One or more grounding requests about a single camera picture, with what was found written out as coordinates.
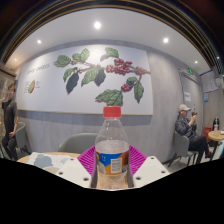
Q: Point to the ceiling spot lights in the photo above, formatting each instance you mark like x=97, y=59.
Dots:
x=97, y=25

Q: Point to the grey chair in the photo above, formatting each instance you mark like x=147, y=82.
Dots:
x=21, y=136
x=180, y=146

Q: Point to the coffee branch wall mural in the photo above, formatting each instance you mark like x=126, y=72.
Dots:
x=46, y=96

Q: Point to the clear red-capped drink bottle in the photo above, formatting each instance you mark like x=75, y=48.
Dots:
x=111, y=150

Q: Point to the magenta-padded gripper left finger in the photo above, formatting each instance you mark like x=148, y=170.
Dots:
x=74, y=170

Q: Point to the person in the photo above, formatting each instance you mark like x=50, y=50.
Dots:
x=9, y=116
x=185, y=128

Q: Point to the green exit sign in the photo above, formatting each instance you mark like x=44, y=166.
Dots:
x=190, y=71

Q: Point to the grey armchair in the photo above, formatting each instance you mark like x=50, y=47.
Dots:
x=78, y=143

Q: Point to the white and blue paper sheet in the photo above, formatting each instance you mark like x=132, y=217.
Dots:
x=46, y=160

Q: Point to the round wooden table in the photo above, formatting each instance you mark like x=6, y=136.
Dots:
x=216, y=135

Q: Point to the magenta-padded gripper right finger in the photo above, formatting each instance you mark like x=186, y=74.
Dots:
x=150, y=170

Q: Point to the white wall notice board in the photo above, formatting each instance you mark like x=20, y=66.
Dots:
x=209, y=81

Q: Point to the white paper door notice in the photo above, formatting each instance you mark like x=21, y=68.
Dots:
x=187, y=96

